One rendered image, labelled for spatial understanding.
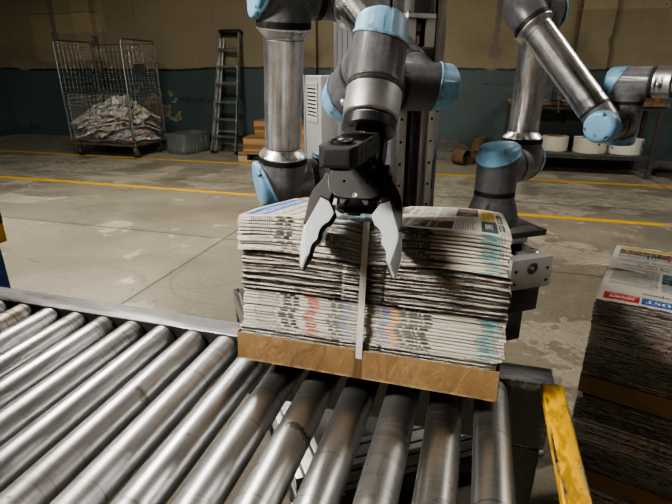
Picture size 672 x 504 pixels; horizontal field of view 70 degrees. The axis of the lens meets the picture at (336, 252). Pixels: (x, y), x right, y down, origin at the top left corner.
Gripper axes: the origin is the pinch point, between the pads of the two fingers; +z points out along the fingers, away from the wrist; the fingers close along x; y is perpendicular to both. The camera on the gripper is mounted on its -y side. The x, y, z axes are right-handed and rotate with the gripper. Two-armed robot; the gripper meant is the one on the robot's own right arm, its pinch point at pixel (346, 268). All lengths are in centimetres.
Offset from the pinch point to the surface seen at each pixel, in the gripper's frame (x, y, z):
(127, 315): 48, 24, 10
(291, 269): 9.8, 7.6, -0.2
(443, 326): -11.7, 9.9, 5.0
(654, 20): -214, 556, -432
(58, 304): 64, 24, 10
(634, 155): -205, 583, -262
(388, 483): -7.5, 3.2, 23.8
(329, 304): 4.2, 9.7, 3.9
